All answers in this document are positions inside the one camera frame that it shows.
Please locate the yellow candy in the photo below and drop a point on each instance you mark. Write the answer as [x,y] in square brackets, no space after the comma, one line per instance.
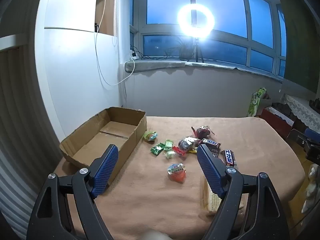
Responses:
[192,151]

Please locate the white lace tablecloth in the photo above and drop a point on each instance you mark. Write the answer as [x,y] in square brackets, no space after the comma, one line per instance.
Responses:
[305,110]

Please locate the white wardrobe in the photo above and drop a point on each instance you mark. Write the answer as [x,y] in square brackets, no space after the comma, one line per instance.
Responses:
[75,67]

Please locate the pale green candy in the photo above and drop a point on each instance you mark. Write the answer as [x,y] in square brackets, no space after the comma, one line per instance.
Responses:
[170,154]

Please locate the dark curtain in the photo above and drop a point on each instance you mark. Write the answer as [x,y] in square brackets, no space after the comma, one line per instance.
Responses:
[300,42]

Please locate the white ribbed panel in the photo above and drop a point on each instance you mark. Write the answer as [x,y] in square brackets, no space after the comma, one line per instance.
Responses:
[20,117]

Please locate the green printed bag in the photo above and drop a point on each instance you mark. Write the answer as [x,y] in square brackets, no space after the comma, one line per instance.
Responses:
[255,102]

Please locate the red box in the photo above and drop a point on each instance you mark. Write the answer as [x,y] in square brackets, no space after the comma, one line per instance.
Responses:
[275,123]

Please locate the black tripod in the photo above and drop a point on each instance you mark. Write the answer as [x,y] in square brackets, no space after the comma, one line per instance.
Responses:
[199,52]

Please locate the dark green candy packet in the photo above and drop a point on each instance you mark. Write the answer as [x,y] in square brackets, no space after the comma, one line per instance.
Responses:
[157,150]

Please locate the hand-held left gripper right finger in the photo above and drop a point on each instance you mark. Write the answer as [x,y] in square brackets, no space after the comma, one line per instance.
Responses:
[210,172]

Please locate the grey windowsill cover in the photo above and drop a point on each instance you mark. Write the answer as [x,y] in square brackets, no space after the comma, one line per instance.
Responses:
[155,65]

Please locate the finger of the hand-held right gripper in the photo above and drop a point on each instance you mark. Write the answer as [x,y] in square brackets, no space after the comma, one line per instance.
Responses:
[298,136]

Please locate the cardboard box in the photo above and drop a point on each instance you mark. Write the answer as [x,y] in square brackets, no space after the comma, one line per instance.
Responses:
[112,127]

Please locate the round dark red snack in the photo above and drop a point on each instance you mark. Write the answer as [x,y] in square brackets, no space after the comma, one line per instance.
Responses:
[202,132]

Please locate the brown chocolate bar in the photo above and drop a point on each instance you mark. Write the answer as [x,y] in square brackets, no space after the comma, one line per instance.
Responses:
[228,158]
[212,143]

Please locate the red white snack packet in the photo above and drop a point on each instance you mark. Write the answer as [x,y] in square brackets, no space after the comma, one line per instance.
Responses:
[177,176]

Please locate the round green candy packet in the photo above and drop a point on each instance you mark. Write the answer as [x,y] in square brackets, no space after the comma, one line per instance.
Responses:
[150,136]

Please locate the large window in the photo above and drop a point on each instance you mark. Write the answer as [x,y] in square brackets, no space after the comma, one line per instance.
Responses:
[162,5]

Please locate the light green candy packet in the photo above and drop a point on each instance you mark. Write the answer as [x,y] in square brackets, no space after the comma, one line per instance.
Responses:
[168,144]

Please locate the person's right hand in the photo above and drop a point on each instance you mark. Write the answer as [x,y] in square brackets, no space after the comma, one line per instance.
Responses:
[310,187]

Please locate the white power strip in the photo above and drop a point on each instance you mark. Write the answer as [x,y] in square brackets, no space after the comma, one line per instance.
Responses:
[134,57]

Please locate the potted plant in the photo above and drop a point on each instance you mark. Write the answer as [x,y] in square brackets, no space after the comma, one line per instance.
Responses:
[184,52]

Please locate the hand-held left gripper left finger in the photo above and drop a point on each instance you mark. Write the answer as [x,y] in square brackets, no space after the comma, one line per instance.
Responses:
[106,170]

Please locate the red clear candy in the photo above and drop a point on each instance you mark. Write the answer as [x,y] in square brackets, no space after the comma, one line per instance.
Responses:
[188,143]

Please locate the clear-wrapped bread packet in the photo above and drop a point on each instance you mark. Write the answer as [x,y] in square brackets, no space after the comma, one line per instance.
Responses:
[206,202]

